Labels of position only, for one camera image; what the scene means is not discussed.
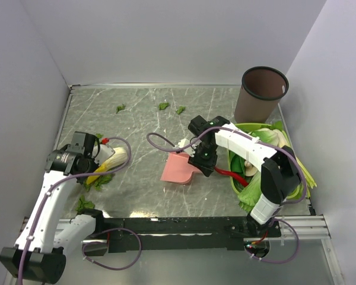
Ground aluminium frame rail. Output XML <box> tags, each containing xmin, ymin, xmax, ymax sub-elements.
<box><xmin>16</xmin><ymin>215</ymin><xmax>332</xmax><ymax>244</ymax></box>

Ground green lettuce leaf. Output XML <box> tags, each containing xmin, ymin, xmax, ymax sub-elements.
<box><xmin>238</xmin><ymin>172</ymin><xmax>262</xmax><ymax>212</ymax></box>

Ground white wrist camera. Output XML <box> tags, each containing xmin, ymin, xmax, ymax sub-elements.
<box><xmin>93</xmin><ymin>144</ymin><xmax>115</xmax><ymax>165</ymax></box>
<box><xmin>176</xmin><ymin>138</ymin><xmax>197</xmax><ymax>157</ymax></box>

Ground yellow white napa cabbage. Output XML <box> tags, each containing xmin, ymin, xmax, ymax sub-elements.
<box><xmin>85</xmin><ymin>146</ymin><xmax>128</xmax><ymax>185</ymax></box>

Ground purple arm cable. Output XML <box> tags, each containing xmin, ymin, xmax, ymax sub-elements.
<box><xmin>17</xmin><ymin>137</ymin><xmax>142</xmax><ymax>285</ymax></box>
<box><xmin>146</xmin><ymin>126</ymin><xmax>311</xmax><ymax>265</ymax></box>

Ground beige mushroom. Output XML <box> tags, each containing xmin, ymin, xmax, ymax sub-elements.
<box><xmin>244</xmin><ymin>161</ymin><xmax>258</xmax><ymax>177</ymax></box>

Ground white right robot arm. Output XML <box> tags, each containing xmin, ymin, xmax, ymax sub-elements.
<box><xmin>188</xmin><ymin>115</ymin><xmax>306</xmax><ymax>237</ymax></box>

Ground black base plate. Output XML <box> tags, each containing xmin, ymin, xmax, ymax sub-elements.
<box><xmin>91</xmin><ymin>216</ymin><xmax>281</xmax><ymax>253</ymax></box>

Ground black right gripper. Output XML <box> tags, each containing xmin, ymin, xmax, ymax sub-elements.
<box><xmin>188</xmin><ymin>142</ymin><xmax>218</xmax><ymax>177</ymax></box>

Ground white green cabbage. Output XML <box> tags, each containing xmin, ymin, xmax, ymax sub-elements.
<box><xmin>249</xmin><ymin>128</ymin><xmax>279</xmax><ymax>146</ymax></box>

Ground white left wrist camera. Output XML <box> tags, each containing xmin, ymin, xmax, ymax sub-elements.
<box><xmin>93</xmin><ymin>144</ymin><xmax>115</xmax><ymax>165</ymax></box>

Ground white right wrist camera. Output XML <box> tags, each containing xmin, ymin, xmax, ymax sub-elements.
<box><xmin>176</xmin><ymin>138</ymin><xmax>197</xmax><ymax>157</ymax></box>

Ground yellow green leek stalks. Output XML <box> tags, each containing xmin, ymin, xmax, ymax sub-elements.
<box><xmin>296</xmin><ymin>157</ymin><xmax>317</xmax><ymax>189</ymax></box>

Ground red chili pepper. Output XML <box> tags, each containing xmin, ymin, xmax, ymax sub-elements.
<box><xmin>214</xmin><ymin>167</ymin><xmax>249</xmax><ymax>187</ymax></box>

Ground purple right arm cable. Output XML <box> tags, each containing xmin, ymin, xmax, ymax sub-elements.
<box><xmin>146</xmin><ymin>126</ymin><xmax>311</xmax><ymax>265</ymax></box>

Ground brown plastic trash bin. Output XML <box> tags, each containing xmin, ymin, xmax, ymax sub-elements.
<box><xmin>234</xmin><ymin>66</ymin><xmax>289</xmax><ymax>124</ymax></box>

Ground pink plastic dustpan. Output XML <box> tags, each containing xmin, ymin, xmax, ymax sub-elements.
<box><xmin>160</xmin><ymin>153</ymin><xmax>201</xmax><ymax>184</ymax></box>

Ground green plastic vegetable basket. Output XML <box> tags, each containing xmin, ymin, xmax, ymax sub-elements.
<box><xmin>228</xmin><ymin>121</ymin><xmax>291</xmax><ymax>196</ymax></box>

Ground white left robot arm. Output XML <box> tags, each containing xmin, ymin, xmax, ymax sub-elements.
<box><xmin>0</xmin><ymin>132</ymin><xmax>115</xmax><ymax>284</ymax></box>

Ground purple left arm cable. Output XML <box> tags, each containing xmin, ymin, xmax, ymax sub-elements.
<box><xmin>17</xmin><ymin>137</ymin><xmax>142</xmax><ymax>285</ymax></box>

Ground dark green leafy vegetable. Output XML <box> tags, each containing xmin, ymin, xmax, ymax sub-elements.
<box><xmin>230</xmin><ymin>151</ymin><xmax>245</xmax><ymax>174</ymax></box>

